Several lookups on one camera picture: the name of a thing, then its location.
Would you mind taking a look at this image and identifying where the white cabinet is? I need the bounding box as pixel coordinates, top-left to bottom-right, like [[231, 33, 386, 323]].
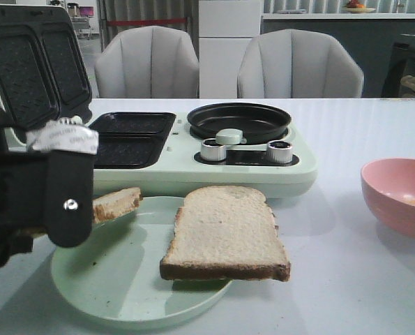
[[199, 1, 262, 98]]

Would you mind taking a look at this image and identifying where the green round plate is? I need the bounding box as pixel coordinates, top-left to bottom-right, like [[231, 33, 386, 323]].
[[51, 196, 232, 330]]

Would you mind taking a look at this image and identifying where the black round frying pan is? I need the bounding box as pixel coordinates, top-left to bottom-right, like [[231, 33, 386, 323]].
[[187, 103, 292, 145]]

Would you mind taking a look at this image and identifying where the fruit plate on counter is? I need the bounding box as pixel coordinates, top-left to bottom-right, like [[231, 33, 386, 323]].
[[343, 0, 376, 14]]

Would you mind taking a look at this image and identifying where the pink bowl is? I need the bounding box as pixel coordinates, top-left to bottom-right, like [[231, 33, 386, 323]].
[[361, 158, 415, 238]]

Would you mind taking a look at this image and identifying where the green breakfast maker base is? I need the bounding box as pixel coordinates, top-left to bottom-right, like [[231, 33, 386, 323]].
[[90, 111, 317, 198]]

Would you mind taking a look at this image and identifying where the bread slice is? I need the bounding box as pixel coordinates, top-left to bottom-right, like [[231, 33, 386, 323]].
[[160, 186, 291, 282], [17, 186, 144, 238]]

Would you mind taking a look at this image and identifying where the grey armchair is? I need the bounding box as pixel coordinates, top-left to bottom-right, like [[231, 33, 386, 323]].
[[237, 29, 364, 98], [95, 26, 199, 98]]

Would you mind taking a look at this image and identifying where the dark appliance at right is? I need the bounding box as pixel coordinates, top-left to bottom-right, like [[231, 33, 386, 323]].
[[382, 33, 415, 98]]

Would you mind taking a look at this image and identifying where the silver control knob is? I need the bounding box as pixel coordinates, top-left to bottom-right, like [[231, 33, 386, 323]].
[[266, 140, 293, 164], [199, 138, 227, 162]]

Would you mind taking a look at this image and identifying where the green breakfast maker lid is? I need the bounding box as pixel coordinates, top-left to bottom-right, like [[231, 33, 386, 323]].
[[0, 4, 92, 141]]

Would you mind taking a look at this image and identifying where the right grey armchair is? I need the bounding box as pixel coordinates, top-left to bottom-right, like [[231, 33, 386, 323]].
[[237, 29, 364, 98]]

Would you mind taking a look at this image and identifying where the right silver control knob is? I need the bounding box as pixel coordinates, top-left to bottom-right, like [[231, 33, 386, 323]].
[[266, 140, 293, 164]]

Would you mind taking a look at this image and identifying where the left silver control knob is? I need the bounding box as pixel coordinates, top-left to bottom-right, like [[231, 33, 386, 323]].
[[199, 138, 227, 162]]

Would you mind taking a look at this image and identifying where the left grey armchair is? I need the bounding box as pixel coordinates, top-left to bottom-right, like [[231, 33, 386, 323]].
[[95, 26, 199, 98]]

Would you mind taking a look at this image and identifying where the grey counter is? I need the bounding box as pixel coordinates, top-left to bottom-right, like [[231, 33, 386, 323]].
[[262, 13, 415, 98]]

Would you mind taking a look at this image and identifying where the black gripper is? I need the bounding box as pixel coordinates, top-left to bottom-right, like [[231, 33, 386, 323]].
[[0, 108, 98, 268]]

